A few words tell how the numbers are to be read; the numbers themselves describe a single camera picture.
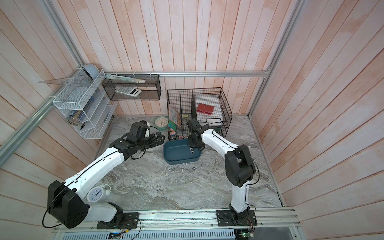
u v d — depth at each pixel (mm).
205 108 940
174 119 1083
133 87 1013
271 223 740
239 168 497
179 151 984
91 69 817
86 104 747
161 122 1130
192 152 981
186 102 1119
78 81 780
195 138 676
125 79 900
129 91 983
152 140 715
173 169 902
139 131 613
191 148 1002
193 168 908
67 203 391
